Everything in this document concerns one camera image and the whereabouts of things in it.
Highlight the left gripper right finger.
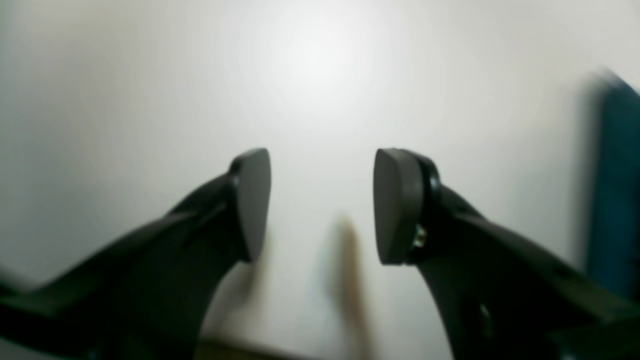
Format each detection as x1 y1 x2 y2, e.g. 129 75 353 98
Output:
373 148 640 360

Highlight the dark blue T-shirt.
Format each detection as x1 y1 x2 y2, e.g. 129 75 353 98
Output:
585 75 640 301

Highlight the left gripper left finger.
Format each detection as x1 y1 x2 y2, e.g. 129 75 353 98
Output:
1 148 271 360

